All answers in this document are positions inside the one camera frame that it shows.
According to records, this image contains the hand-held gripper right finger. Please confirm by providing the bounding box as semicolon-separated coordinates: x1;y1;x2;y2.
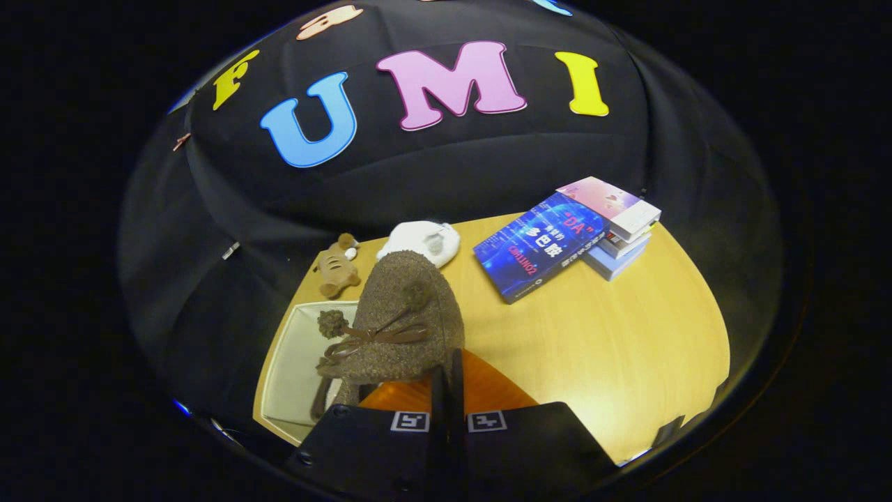
447;348;620;502

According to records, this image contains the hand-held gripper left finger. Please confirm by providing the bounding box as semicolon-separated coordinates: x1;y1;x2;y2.
284;365;448;502

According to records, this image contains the grey cream fabric storage box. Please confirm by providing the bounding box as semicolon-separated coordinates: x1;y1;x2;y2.
252;300;363;447

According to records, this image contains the brown striped plush toy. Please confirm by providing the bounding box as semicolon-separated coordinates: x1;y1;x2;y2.
313;233;362;301

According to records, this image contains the blue hardcover book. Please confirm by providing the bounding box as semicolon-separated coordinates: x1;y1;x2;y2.
472;191;611;305

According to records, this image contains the light blue book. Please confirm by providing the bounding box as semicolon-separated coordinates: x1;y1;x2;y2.
581;241;649;282

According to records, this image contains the white plush toy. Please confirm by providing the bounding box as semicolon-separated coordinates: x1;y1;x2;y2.
376;220;461;269

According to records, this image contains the book with dark spine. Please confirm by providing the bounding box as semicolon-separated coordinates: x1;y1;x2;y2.
599;229;653;261

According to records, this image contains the pink white book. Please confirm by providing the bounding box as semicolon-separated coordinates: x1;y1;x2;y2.
555;176;662;243

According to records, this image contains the black backdrop cloth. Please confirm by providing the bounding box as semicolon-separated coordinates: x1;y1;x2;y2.
117;0;785;419

